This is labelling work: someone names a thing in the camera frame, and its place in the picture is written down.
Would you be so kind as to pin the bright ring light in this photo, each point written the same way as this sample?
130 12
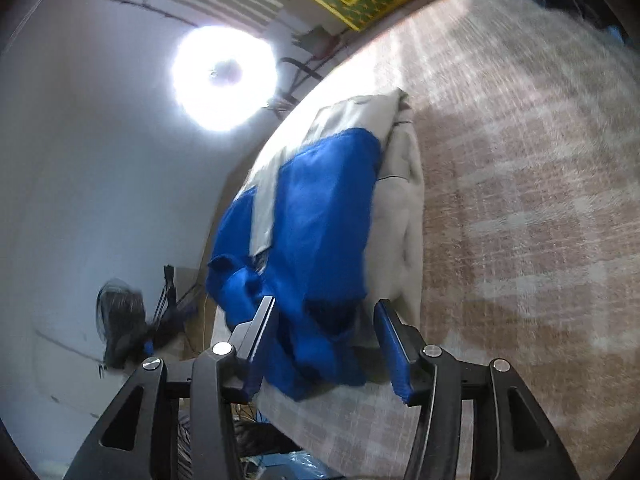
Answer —
221 76

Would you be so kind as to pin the beige plaid bed blanket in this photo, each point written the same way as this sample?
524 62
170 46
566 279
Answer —
527 130

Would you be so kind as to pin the black fan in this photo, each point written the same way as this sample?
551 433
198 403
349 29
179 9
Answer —
121 324

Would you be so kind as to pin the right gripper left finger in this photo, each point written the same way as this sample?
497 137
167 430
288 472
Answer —
137 435

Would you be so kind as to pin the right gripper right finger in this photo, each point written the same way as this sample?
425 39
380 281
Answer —
512 437

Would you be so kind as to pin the grey and blue jacket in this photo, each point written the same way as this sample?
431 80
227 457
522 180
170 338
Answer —
327 222

